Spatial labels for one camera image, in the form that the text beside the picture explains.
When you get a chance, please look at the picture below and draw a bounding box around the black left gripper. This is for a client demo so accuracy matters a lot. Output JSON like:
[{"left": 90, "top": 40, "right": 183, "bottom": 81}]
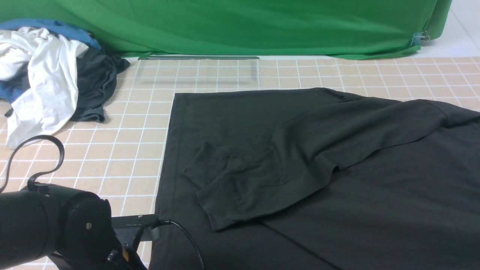
[{"left": 47, "top": 240, "right": 146, "bottom": 270}]

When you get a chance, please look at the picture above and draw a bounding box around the dark gray long-sleeve shirt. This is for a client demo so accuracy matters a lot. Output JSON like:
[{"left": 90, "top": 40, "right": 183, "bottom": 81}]
[{"left": 155, "top": 88, "right": 480, "bottom": 270}]

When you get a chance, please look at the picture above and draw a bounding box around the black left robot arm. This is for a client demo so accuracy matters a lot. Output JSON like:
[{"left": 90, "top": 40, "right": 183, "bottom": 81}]
[{"left": 0, "top": 185, "right": 146, "bottom": 270}]

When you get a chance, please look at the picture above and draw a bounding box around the white crumpled shirt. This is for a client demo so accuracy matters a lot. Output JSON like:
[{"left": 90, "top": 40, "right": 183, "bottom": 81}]
[{"left": 1, "top": 27, "right": 89, "bottom": 149}]

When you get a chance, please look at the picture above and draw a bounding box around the beige checkered tablecloth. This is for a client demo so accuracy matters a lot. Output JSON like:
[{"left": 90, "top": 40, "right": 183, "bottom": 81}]
[{"left": 0, "top": 55, "right": 480, "bottom": 270}]

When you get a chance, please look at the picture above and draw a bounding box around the dark crumpled garment in pile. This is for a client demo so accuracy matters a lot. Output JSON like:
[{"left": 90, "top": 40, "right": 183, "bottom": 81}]
[{"left": 0, "top": 48, "right": 131, "bottom": 123}]

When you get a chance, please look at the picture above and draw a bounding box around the blue crumpled garment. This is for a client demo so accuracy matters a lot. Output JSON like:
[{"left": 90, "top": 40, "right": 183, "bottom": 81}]
[{"left": 0, "top": 18, "right": 102, "bottom": 103}]

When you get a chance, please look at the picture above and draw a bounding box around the green backdrop cloth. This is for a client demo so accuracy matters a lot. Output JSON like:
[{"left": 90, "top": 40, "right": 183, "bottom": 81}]
[{"left": 1, "top": 0, "right": 452, "bottom": 60}]

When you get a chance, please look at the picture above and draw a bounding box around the binder clip on backdrop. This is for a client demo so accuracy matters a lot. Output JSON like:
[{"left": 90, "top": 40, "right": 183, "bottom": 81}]
[{"left": 410, "top": 31, "right": 431, "bottom": 47}]

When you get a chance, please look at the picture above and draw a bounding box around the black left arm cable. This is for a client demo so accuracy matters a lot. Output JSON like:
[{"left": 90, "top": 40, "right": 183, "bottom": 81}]
[{"left": 0, "top": 134, "right": 206, "bottom": 270}]

